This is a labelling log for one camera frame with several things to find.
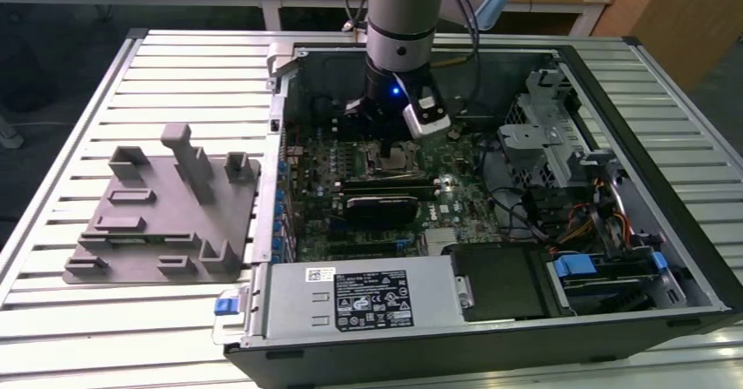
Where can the silver chipset heat sink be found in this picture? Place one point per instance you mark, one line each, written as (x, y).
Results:
(442, 241)

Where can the silver case bracket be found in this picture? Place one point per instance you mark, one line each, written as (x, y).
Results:
(282, 56)

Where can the blue case latch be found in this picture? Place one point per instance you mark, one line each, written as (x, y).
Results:
(226, 307)

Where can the grey parts rack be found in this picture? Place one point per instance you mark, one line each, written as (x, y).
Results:
(174, 232)

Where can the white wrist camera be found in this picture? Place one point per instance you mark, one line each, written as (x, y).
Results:
(428, 115)

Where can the black graphics card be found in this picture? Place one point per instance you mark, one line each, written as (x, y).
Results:
(381, 211)

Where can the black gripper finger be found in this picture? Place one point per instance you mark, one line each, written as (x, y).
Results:
(388, 149)

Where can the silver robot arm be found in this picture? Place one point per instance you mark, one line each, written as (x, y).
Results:
(401, 23)

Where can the black expansion slot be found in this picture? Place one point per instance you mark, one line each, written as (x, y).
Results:
(366, 247)

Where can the black plastic shroud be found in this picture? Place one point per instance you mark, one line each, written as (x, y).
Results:
(500, 280)

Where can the round coin cell battery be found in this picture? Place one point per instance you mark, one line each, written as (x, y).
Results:
(448, 182)

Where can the small blue clip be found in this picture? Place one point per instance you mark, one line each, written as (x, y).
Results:
(660, 262)

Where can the CPU socket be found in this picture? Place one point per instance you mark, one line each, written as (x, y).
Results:
(374, 162)

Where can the silver power supply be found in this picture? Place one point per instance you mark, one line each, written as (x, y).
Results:
(290, 302)

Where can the silver CPU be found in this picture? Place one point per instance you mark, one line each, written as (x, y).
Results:
(402, 160)

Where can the wooden cabinet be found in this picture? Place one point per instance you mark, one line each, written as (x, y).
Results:
(685, 23)

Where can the black disk bay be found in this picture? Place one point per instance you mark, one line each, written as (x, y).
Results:
(616, 293)

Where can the black PC case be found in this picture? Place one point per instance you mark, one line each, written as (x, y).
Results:
(522, 354)

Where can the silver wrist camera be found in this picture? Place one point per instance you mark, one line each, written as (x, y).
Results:
(353, 107)

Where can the metal drive cage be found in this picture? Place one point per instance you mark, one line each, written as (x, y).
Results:
(532, 138)

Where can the black RAM slot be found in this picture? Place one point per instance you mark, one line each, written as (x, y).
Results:
(389, 194)
(384, 183)

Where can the green motherboard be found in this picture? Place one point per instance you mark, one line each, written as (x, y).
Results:
(465, 219)

